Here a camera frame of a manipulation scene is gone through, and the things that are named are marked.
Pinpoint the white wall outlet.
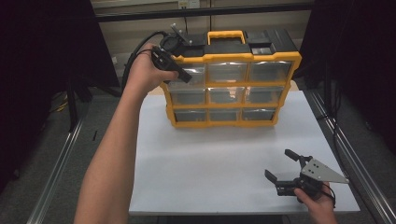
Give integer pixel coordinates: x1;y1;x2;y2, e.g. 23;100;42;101
177;0;201;9

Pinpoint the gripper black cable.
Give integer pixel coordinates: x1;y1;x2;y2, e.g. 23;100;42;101
321;183;337;209
120;30;167;91

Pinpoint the aluminium floor rail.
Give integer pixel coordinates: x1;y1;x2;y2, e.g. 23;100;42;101
304;89;396;224
27;118;86;224

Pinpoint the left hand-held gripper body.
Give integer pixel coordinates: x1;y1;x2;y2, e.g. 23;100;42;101
159;23;193;59

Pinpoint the person's left hand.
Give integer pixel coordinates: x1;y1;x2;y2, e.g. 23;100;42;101
125;42;180;99

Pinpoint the black curtain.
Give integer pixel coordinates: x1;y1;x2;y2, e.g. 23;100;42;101
0;0;120;190
293;0;396;153

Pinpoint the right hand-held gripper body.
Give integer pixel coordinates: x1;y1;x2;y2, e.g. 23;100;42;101
275;155;350;200

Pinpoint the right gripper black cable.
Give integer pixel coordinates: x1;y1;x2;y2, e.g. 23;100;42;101
321;183;337;209

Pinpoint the yellow black drawer organizer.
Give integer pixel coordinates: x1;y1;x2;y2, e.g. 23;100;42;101
160;29;303;129

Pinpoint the person's right hand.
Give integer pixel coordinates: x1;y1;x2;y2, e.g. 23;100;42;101
293;185;337;218

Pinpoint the black horizontal bar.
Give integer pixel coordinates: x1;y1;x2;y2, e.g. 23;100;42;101
93;2;314;23

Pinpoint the black metal stand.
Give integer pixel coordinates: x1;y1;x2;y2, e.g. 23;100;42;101
65;76;94;133

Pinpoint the clear plastic drawer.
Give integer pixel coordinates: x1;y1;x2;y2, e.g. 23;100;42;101
167;63;206;85

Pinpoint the yellow floor cable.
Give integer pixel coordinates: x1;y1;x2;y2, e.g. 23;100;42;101
55;92;69;114

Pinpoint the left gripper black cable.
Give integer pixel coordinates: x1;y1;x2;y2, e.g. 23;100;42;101
120;30;167;91

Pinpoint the grid of clear drawers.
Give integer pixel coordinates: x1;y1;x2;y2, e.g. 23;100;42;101
166;61;293;123

